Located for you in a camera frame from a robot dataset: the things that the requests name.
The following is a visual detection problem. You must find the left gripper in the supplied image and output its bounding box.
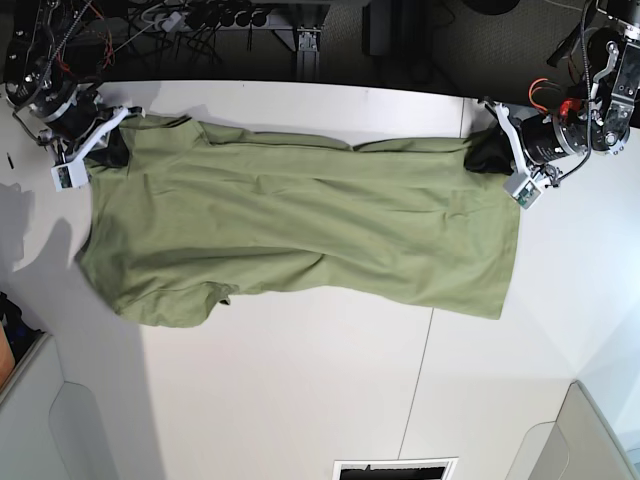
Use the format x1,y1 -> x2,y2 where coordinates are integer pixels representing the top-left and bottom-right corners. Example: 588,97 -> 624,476
463,98 -> 593,188

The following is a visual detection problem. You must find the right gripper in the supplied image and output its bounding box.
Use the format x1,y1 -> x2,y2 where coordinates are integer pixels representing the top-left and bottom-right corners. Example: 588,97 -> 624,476
9,82 -> 143,169

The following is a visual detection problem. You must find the green t-shirt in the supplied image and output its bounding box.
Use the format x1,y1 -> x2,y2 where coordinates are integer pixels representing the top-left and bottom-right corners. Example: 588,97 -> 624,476
77,116 -> 520,328

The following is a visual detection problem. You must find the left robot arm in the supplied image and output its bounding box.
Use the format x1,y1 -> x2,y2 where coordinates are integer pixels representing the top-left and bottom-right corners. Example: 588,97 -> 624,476
464,1 -> 639,193

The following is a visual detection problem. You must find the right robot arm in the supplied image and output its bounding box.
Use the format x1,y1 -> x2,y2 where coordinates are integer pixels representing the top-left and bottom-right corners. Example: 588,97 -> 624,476
3,1 -> 134,169

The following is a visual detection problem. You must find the black round base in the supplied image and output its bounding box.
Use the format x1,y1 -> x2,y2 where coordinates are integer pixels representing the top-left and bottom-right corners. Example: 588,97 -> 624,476
462,0 -> 519,16

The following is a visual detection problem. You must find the black power adapter box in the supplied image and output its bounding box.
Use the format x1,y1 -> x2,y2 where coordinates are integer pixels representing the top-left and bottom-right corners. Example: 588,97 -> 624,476
362,0 -> 396,57

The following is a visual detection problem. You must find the aluminium table leg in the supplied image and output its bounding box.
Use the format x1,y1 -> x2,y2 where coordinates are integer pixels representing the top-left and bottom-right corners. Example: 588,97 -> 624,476
273,28 -> 322,83

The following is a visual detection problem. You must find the wooden brown object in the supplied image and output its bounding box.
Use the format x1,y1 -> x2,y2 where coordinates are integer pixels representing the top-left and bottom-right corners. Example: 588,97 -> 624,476
0,326 -> 15,387

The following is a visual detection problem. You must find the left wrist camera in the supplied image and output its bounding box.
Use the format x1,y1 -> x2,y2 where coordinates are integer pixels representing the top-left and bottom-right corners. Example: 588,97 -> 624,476
503,173 -> 542,210

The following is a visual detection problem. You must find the black cable bundle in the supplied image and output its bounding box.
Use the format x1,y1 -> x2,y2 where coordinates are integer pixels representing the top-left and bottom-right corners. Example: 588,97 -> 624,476
399,0 -> 466,91

